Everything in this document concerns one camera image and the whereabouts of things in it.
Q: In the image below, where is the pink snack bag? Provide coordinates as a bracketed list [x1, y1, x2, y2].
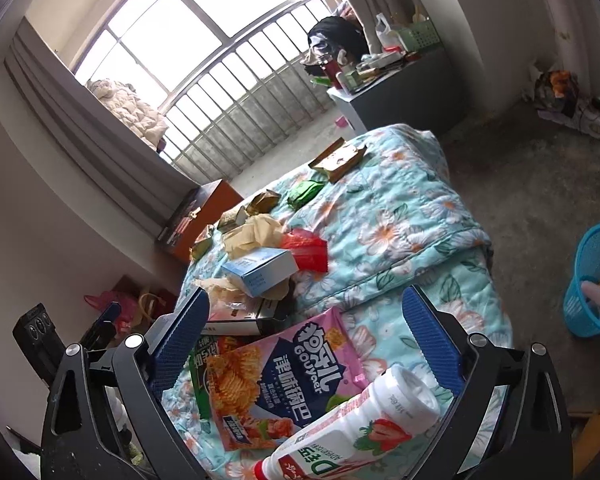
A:
[207, 307, 368, 453]

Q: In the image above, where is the metal window railing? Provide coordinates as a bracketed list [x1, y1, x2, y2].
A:
[157, 0, 351, 181]

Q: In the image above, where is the floral blanket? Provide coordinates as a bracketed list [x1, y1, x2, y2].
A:
[160, 122, 513, 480]

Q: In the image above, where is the yellow bag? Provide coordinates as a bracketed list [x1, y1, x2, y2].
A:
[139, 292, 178, 323]

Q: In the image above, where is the orange wooden nightstand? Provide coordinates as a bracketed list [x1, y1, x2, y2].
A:
[156, 178, 245, 263]

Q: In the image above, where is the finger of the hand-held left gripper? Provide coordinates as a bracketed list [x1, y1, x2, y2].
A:
[80, 302, 127, 361]

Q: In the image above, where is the grey cable box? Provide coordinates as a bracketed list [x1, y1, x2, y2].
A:
[200, 295, 293, 337]

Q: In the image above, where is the blue and white carton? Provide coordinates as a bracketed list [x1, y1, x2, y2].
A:
[221, 247, 299, 299]

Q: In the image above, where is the red wrapper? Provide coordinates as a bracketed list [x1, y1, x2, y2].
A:
[280, 227, 329, 273]

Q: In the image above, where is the patterned cloth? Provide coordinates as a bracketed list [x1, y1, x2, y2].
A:
[537, 95, 600, 148]

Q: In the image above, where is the pink mesh bag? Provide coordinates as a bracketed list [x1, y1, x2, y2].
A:
[84, 287, 138, 333]

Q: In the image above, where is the white plastic bag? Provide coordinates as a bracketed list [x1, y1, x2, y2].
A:
[375, 12, 406, 51]

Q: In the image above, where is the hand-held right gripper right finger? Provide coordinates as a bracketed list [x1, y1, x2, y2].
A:
[402, 285, 573, 480]

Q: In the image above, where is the grey curtain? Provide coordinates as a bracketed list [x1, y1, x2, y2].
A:
[5, 20, 201, 241]

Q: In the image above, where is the beige crumpled plastic bag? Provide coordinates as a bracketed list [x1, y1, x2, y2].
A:
[223, 214, 286, 256]

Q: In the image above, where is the white strawberry drink bottle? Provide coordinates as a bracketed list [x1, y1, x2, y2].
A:
[254, 365, 442, 480]

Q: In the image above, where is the gold and brown snack wrapper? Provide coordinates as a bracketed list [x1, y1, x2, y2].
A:
[308, 141, 368, 183]

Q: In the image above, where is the green plastic basket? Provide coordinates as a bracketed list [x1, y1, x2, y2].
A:
[396, 20, 437, 52]

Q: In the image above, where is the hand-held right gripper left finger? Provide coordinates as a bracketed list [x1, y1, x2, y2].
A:
[40, 287, 216, 480]

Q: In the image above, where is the blue plastic wastebasket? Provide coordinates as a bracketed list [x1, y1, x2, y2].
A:
[562, 223, 600, 338]

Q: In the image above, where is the green wrapper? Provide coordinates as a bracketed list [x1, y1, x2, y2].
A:
[286, 180, 326, 209]

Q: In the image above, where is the green snack bag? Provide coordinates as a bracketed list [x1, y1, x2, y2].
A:
[189, 335, 221, 421]

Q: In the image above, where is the black bag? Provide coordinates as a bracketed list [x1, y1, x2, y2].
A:
[307, 16, 370, 63]

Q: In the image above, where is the beige padded jacket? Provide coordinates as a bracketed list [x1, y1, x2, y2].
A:
[86, 78, 168, 151]

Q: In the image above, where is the grey cabinet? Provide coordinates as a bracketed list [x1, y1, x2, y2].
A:
[326, 47, 463, 136]

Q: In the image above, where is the clear plastic wrapper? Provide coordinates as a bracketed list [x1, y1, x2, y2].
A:
[195, 275, 246, 307]

